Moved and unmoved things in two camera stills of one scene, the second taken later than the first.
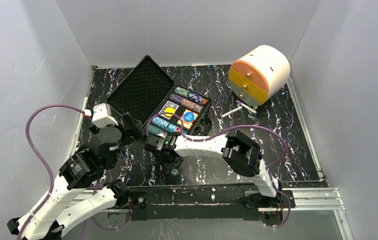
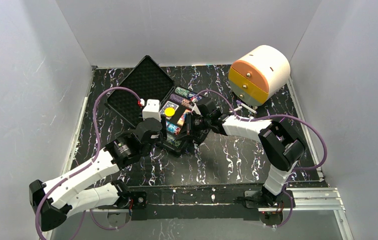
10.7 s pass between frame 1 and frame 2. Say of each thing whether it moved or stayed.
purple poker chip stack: stayed
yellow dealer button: stayed
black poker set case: stayed
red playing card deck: stayed
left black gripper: moved
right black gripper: moved
